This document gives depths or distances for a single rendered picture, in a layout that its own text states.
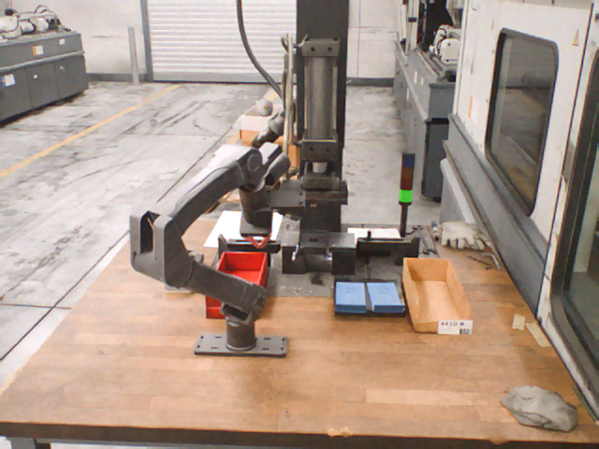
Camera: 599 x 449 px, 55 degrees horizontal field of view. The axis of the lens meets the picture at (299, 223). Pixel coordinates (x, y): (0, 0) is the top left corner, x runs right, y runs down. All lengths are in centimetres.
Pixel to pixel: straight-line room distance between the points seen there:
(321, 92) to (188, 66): 975
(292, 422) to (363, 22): 982
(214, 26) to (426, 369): 1000
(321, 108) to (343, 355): 60
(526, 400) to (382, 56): 974
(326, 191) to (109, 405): 72
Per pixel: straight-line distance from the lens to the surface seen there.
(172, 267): 99
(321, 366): 122
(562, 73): 169
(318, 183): 146
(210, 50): 1099
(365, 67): 1071
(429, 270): 155
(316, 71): 142
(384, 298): 142
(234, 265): 159
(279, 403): 113
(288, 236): 160
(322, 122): 144
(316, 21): 149
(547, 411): 118
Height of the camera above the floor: 162
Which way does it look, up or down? 22 degrees down
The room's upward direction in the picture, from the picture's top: straight up
